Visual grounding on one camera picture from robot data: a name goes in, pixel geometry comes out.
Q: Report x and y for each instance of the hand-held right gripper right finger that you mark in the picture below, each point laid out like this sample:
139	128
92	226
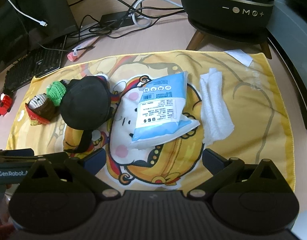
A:
213	163

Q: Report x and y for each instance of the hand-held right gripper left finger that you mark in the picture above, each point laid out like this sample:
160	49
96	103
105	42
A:
96	161

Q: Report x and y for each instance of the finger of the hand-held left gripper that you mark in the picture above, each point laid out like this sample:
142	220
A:
16	153

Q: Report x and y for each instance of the white waffle towel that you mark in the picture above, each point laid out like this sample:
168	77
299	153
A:
213	105

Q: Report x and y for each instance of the red toy car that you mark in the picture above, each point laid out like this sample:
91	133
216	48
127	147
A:
4	103

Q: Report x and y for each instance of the brown crochet doll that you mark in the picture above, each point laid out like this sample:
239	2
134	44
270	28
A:
43	110

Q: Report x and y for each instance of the yellow printed cloth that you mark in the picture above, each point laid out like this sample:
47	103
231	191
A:
256	110

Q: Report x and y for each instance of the green crochet doll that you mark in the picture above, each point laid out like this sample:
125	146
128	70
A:
57	91

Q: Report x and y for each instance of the blue white wipes packet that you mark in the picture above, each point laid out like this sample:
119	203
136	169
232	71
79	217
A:
158	110

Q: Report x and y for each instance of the black keyboard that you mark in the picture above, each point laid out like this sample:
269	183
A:
31	65

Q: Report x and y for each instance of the pink tube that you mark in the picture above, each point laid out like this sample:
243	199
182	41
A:
72	56

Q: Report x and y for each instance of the black power adapter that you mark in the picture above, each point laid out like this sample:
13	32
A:
116	20

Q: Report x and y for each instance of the black humidifier with wooden legs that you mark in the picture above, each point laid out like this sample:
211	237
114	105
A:
218	0

